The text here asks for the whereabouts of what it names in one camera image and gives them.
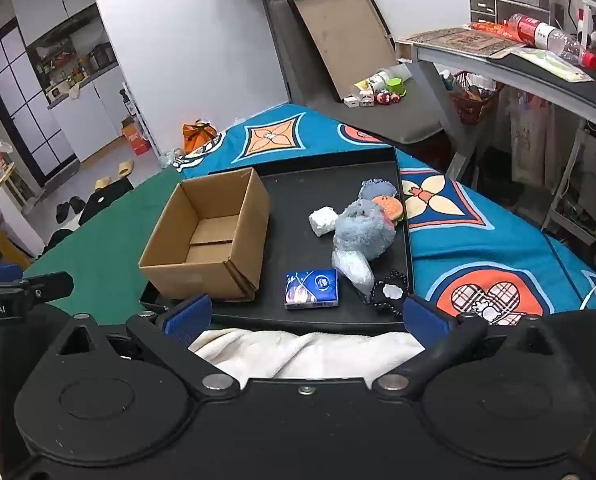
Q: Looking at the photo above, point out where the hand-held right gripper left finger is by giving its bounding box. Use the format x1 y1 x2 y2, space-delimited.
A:
52 294 242 399

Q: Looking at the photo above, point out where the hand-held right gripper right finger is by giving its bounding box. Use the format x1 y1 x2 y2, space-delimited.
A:
373 296 564 401

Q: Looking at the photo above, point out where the black frilly scrunchie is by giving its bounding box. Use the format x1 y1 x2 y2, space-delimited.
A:
365 270 409 317

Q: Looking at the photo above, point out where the clear plastic bag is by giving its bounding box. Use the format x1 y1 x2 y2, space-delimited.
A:
331 250 376 297

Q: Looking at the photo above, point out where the blue plush toy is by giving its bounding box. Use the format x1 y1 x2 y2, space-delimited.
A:
332 199 397 261

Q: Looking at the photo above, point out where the hamburger plush toy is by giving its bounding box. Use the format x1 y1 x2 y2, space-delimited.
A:
372 195 405 227

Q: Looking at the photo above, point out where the blue tissue pack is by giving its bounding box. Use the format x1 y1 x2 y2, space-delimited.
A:
284 269 339 311

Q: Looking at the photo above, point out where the blue fluffy puff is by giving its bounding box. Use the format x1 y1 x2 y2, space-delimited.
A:
359 179 397 202

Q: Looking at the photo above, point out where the white tissue wad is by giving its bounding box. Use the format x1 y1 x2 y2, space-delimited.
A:
309 206 339 238

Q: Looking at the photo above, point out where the black tray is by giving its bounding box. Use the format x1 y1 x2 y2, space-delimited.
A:
138 147 416 333

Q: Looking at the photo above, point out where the dark clothes pile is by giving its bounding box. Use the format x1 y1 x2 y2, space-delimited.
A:
42 227 74 257

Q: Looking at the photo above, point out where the green blanket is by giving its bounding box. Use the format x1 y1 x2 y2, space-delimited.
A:
22 167 215 306

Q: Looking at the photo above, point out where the blue patterned blanket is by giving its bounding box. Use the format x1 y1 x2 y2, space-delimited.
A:
175 105 596 317

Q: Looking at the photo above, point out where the black dotted cube stool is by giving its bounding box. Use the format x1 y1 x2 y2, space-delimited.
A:
78 178 134 226

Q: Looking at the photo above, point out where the white fleece blanket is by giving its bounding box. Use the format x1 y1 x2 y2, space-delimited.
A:
188 329 426 380

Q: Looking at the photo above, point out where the black-framed sliding door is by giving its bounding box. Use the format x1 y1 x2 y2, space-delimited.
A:
0 17 78 188

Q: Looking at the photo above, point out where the white kitchen cabinet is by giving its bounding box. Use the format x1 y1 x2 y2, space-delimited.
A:
50 67 128 161

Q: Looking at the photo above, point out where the orange cardboard box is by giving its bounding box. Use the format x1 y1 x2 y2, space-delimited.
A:
121 117 151 156

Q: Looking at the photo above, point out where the orange bag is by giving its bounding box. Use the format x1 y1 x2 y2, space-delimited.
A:
182 120 219 153

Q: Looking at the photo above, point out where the white metal rack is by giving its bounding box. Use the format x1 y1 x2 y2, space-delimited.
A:
543 120 596 241

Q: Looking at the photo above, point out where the white tote bag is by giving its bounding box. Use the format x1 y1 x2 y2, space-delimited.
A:
508 95 554 186

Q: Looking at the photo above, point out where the red basket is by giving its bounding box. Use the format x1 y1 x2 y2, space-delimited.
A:
450 72 504 128

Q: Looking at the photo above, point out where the kitchen counter clutter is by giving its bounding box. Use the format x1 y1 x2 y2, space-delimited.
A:
32 42 118 106

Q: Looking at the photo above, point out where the grey desk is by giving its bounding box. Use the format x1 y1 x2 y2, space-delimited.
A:
395 30 596 183

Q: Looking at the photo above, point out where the black desk mat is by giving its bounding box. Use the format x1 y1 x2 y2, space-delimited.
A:
488 52 596 111

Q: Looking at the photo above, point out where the brown patterned flat box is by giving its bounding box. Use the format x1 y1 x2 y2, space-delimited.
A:
400 27 526 58

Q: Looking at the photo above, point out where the green white packet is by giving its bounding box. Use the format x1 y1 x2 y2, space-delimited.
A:
518 47 594 83

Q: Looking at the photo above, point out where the red packet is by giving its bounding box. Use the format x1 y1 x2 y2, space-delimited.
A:
468 21 521 43

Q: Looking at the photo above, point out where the clear bottle red label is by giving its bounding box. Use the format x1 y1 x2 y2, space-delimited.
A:
508 12 596 68

